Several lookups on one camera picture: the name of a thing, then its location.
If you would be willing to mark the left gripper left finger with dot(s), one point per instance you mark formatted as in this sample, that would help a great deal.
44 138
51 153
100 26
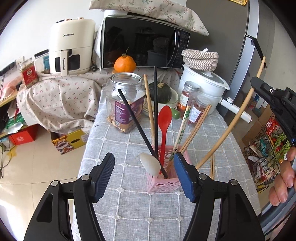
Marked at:
100 176

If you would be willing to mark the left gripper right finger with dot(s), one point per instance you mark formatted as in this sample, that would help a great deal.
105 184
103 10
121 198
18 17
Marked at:
188 177

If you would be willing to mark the white plastic spoon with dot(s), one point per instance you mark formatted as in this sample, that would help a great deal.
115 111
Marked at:
150 163

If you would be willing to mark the wooden chopstick one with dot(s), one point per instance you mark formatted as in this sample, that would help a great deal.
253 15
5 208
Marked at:
228 130

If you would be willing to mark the red plastic spoon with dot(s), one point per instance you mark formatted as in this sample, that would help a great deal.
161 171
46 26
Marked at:
164 121

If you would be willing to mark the black chopstick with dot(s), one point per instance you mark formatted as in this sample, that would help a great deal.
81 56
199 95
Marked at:
155 112
141 131

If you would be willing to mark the right human hand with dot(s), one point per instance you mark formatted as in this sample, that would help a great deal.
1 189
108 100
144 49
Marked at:
284 181

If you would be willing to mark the wooden chopstick two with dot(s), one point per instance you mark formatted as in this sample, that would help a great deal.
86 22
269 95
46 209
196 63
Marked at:
212 167

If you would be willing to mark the wooden chopstick three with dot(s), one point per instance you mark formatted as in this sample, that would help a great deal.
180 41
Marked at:
213 165

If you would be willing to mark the leaning wooden chopstick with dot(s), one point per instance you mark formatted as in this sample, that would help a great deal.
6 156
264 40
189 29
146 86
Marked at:
195 130

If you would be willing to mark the green vegetables bunch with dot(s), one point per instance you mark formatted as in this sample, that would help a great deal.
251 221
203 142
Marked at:
281 147

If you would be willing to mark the grey checked tablecloth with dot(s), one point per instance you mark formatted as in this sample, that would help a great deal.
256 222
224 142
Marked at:
138 206

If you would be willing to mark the yellow cardboard box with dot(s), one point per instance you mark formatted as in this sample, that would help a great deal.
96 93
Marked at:
69 142

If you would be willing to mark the green printed wrapped chopsticks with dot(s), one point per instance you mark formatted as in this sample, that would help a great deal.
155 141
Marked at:
181 129

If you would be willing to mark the purple label glass jar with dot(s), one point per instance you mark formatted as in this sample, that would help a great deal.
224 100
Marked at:
124 93

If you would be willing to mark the small green fruit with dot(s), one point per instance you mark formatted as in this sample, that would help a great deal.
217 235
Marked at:
175 114

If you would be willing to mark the white electric cooking pot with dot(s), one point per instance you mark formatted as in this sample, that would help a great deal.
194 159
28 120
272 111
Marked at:
211 85

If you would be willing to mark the white ceramic bowl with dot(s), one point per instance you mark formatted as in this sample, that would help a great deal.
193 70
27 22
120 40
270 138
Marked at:
172 103

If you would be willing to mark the red label plastic jar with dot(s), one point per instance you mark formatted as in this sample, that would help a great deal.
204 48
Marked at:
200 104

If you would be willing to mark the grey refrigerator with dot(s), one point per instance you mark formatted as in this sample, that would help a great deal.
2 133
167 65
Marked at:
241 35

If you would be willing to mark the floral table cloth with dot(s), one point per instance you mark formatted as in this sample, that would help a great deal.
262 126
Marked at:
66 104

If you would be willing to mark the red box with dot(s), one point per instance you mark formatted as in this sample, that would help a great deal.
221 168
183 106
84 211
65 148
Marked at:
25 135

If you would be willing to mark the dark green pumpkin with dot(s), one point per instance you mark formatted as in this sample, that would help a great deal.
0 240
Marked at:
164 92

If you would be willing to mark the wooden chopstick in basket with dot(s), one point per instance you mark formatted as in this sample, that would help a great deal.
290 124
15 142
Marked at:
149 105

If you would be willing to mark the orange tangerine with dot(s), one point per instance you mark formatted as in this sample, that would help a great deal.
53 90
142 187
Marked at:
125 63

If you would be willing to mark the red label spice jar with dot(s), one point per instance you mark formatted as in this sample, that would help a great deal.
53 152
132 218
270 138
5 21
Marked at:
28 73

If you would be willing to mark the cream air fryer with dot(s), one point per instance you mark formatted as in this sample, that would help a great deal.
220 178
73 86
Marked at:
71 46

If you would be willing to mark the black microwave oven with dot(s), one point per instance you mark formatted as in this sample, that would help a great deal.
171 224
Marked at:
149 42

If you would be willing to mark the floral cloth cover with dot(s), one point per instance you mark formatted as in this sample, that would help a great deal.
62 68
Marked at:
164 10

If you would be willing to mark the black wire rack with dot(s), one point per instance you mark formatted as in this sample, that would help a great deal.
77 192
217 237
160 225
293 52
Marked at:
259 154

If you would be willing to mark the woven rope basket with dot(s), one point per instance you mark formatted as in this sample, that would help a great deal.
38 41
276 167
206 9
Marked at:
200 60

